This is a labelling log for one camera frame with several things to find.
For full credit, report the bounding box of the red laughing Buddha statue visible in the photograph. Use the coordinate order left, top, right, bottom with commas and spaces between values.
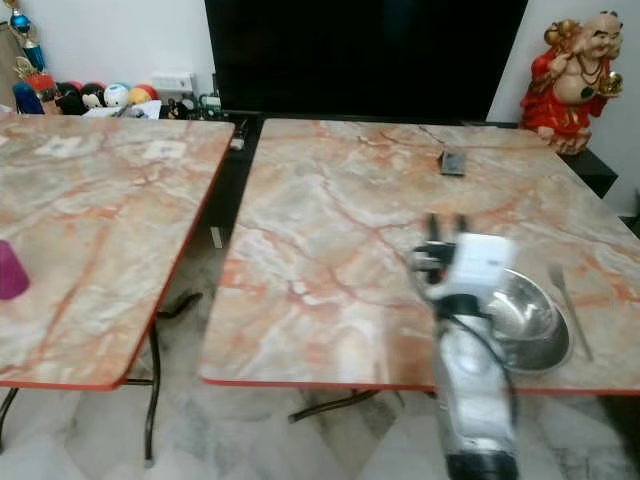
519, 9, 624, 157

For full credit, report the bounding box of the black television screen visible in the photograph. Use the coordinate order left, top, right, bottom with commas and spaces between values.
204, 0, 530, 122

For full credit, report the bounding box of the silver metal fork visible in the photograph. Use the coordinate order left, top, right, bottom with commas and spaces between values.
546, 262, 595, 362

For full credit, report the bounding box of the orange yellow round toy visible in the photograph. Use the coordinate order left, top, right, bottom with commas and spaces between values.
127, 83, 160, 106

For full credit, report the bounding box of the gold and blue trophy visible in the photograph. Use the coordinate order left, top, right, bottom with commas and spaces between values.
4, 0, 48, 82

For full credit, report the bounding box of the marble top folding table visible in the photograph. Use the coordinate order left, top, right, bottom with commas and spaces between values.
0, 109, 238, 467
197, 117, 640, 424

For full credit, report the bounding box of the black tv console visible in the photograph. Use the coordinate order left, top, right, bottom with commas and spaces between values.
568, 146, 620, 199

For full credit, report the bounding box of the white wall socket box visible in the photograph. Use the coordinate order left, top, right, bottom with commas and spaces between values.
151, 72, 196, 95

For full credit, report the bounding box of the green and white gadget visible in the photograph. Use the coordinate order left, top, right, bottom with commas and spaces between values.
194, 74, 225, 115

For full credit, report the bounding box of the stainless steel bowl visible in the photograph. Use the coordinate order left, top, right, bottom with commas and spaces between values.
444, 267, 572, 375

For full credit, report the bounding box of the blue toy figure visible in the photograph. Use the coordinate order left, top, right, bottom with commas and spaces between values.
11, 81, 46, 115

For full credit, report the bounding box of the purple plastic cup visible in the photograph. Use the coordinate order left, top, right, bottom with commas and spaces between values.
0, 239, 31, 302

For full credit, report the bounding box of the white round toy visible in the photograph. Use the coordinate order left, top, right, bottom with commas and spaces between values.
102, 82, 130, 109

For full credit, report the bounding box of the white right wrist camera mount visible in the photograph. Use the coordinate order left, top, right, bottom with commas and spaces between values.
445, 232, 520, 299

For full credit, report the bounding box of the black round toy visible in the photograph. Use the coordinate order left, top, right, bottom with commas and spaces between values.
56, 81, 107, 115

